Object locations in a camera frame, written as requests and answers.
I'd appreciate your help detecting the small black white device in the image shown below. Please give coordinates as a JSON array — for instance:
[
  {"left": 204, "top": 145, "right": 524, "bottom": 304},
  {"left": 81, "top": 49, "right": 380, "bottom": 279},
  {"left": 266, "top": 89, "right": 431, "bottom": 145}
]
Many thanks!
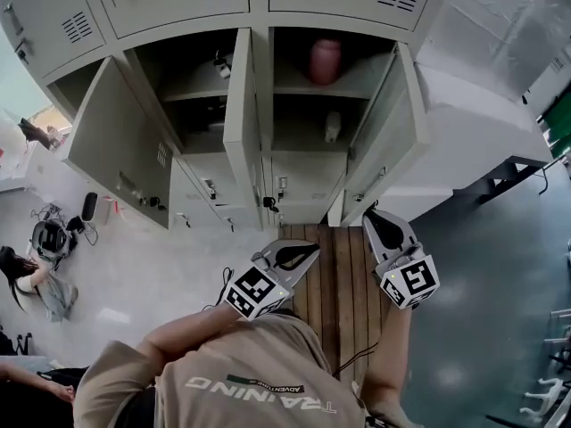
[{"left": 211, "top": 50, "right": 233, "bottom": 80}]

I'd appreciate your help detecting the clear plastic sheet cover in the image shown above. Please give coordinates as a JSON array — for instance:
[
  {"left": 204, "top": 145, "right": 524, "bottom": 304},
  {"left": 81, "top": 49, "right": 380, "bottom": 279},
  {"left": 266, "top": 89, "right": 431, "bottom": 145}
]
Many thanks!
[{"left": 418, "top": 0, "right": 571, "bottom": 104}]

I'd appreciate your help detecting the white plastic frame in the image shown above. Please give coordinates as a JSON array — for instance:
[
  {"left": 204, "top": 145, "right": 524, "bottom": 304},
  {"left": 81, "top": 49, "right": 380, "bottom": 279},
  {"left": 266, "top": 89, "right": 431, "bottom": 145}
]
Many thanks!
[{"left": 518, "top": 375, "right": 571, "bottom": 420}]

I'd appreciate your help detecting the black oval speaker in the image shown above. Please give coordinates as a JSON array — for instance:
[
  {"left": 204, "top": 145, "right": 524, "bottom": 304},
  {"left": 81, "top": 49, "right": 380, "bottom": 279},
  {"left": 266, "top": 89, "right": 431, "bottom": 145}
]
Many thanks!
[{"left": 81, "top": 191, "right": 99, "bottom": 223}]

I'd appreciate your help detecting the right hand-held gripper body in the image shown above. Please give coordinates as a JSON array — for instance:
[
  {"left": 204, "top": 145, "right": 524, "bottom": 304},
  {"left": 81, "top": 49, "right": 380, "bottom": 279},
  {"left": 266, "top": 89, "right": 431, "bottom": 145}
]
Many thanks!
[{"left": 375, "top": 242, "right": 441, "bottom": 310}]

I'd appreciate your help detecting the person's left forearm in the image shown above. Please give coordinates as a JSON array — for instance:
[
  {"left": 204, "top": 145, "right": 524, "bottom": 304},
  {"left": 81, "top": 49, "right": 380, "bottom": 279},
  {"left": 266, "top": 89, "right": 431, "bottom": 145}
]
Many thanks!
[{"left": 136, "top": 303, "right": 240, "bottom": 376}]

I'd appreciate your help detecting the small white box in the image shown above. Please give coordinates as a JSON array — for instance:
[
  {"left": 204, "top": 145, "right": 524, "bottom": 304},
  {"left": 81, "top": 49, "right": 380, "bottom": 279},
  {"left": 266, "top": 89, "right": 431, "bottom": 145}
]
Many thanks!
[{"left": 95, "top": 195, "right": 116, "bottom": 226}]

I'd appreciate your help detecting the person's right forearm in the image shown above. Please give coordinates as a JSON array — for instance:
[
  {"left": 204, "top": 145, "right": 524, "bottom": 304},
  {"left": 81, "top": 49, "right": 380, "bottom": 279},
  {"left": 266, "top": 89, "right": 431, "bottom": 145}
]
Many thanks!
[{"left": 363, "top": 303, "right": 414, "bottom": 423}]

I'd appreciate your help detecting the wooden slatted platform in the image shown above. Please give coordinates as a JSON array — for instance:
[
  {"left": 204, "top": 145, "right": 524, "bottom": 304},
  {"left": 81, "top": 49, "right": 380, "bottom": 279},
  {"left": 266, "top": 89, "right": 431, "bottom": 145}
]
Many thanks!
[{"left": 278, "top": 223, "right": 394, "bottom": 391}]

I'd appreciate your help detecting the grey metal rack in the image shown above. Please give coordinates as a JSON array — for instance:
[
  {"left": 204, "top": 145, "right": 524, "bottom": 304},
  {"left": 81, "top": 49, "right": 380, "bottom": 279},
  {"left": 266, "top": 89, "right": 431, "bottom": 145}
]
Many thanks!
[{"left": 541, "top": 308, "right": 571, "bottom": 376}]

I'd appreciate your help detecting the small white bottle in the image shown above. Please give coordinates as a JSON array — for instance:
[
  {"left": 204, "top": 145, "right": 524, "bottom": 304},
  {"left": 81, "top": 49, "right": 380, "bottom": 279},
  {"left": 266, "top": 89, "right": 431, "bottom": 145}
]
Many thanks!
[{"left": 324, "top": 111, "right": 343, "bottom": 144}]

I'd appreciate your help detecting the grey metal locker cabinet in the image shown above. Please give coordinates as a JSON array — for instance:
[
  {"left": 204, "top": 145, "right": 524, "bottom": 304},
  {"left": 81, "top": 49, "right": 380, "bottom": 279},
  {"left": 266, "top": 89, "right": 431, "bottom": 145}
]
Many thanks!
[{"left": 0, "top": 0, "right": 456, "bottom": 234}]

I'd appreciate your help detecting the green panel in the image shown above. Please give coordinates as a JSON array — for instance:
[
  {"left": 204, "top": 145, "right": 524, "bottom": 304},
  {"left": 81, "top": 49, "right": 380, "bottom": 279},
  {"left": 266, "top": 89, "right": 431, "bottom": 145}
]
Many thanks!
[{"left": 536, "top": 99, "right": 571, "bottom": 162}]

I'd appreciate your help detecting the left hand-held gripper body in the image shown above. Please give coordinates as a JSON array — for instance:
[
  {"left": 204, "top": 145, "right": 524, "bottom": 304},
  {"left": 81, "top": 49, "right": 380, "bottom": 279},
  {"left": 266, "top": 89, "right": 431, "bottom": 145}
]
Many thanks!
[{"left": 221, "top": 250, "right": 295, "bottom": 321}]

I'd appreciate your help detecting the white cluttered table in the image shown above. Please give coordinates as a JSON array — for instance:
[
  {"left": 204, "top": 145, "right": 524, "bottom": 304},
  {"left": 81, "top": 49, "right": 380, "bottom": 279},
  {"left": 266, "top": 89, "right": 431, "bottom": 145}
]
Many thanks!
[{"left": 0, "top": 108, "right": 75, "bottom": 193}]

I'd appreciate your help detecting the pink cylindrical container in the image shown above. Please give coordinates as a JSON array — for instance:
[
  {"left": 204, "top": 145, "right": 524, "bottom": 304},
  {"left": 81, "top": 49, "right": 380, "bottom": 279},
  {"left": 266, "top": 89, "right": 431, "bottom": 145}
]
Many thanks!
[{"left": 306, "top": 37, "right": 343, "bottom": 86}]

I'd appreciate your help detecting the round black white device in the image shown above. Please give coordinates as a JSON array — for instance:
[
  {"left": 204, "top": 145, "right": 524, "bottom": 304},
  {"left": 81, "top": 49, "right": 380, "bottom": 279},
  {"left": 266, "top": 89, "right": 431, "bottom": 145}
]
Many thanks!
[{"left": 29, "top": 218, "right": 73, "bottom": 260}]

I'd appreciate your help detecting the row of grey locker doors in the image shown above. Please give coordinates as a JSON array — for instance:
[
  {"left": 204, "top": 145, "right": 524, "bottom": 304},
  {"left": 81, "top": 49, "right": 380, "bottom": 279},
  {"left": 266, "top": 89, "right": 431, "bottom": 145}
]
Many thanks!
[{"left": 0, "top": 0, "right": 447, "bottom": 232}]

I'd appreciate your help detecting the beige printed t-shirt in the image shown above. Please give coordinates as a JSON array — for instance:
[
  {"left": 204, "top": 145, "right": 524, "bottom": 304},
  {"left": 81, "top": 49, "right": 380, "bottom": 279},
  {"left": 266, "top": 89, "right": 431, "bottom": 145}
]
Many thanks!
[{"left": 73, "top": 313, "right": 368, "bottom": 428}]

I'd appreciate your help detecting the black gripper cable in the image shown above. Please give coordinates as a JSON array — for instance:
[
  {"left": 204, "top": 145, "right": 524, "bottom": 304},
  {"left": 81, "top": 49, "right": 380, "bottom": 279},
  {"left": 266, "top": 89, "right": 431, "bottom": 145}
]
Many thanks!
[
  {"left": 332, "top": 342, "right": 381, "bottom": 379},
  {"left": 202, "top": 267, "right": 236, "bottom": 311}
]

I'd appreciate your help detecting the white covered table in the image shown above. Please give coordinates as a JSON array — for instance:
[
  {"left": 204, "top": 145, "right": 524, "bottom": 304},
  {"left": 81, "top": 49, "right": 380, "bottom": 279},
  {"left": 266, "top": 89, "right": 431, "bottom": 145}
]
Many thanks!
[{"left": 383, "top": 58, "right": 554, "bottom": 198}]

